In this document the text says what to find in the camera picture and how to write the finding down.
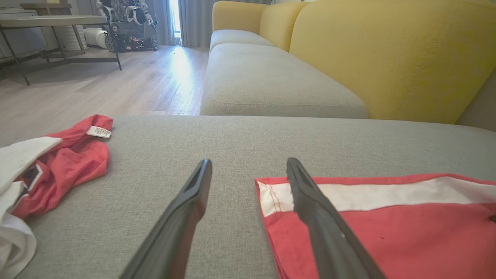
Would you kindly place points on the red white basketball jersey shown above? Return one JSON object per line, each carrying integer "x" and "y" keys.
{"x": 69, "y": 166}

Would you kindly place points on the grey curtain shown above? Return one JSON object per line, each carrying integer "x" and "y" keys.
{"x": 164, "y": 21}
{"x": 197, "y": 21}

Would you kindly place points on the low white cabinet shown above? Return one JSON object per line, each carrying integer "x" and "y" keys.
{"x": 23, "y": 40}

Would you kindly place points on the white ribbed cylinder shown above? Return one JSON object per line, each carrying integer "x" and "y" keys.
{"x": 73, "y": 38}

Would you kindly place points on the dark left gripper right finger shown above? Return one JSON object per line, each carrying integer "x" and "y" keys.
{"x": 329, "y": 240}

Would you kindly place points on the white round appliance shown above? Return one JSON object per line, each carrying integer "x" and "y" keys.
{"x": 96, "y": 38}

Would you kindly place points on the wooden side shelf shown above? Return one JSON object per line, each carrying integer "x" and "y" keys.
{"x": 46, "y": 7}

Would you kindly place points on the white robot on wheeled base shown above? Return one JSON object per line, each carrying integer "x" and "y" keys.
{"x": 133, "y": 33}

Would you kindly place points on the grey metal-legged table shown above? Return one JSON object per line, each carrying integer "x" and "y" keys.
{"x": 50, "y": 21}

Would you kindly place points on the wide grey ottoman cushion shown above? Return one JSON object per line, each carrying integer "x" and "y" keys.
{"x": 217, "y": 143}

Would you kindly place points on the red shorts with white stripe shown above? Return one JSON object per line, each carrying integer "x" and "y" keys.
{"x": 418, "y": 240}

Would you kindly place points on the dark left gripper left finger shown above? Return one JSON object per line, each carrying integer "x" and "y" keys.
{"x": 174, "y": 232}

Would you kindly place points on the yellow sofa back cushion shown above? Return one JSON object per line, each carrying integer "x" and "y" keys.
{"x": 236, "y": 15}
{"x": 399, "y": 58}
{"x": 279, "y": 23}

